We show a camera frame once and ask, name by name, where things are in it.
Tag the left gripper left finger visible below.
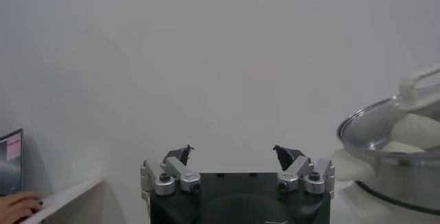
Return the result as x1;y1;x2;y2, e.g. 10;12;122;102
140;144;202;196

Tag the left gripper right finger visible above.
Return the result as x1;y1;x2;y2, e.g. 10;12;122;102
272;144;336;195

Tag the round glass lid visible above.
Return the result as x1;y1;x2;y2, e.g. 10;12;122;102
336;65;440;159

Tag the white steamed baozi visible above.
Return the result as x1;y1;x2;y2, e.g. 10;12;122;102
390;113;440;150
381;141;427;154

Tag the perforated steel steamer basket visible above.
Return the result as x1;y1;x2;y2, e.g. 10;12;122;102
331;142;440;212

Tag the bare human hand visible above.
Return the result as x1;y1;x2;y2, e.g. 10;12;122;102
0;190;45;224

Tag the white side table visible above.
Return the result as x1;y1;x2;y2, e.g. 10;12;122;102
20;177;104;224

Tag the black framed monitor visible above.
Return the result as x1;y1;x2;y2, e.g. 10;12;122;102
0;128;24;197

